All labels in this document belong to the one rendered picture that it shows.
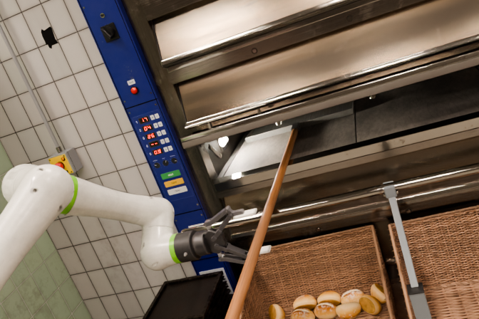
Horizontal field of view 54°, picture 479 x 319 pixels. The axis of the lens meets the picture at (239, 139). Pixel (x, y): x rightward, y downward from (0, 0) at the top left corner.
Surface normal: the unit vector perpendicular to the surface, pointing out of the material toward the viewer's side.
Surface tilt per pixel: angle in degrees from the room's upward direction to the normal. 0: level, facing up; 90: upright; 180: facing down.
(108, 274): 90
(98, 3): 90
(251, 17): 70
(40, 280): 90
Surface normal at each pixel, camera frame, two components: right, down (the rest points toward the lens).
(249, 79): -0.32, 0.00
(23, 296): 0.92, -0.26
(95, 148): -0.22, 0.33
